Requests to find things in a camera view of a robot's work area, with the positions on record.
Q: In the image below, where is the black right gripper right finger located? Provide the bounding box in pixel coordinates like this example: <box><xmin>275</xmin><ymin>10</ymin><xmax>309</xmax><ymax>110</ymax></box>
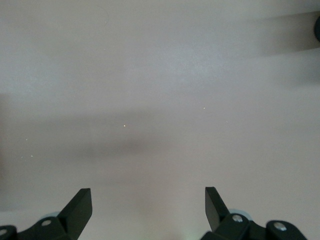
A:
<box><xmin>201</xmin><ymin>186</ymin><xmax>270</xmax><ymax>240</ymax></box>

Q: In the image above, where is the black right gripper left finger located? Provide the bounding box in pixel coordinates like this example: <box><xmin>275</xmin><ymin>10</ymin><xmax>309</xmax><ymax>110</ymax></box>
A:
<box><xmin>17</xmin><ymin>188</ymin><xmax>93</xmax><ymax>240</ymax></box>

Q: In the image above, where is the black rounded object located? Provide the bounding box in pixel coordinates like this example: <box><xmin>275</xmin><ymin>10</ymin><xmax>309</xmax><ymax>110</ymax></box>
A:
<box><xmin>313</xmin><ymin>16</ymin><xmax>320</xmax><ymax>43</ymax></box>

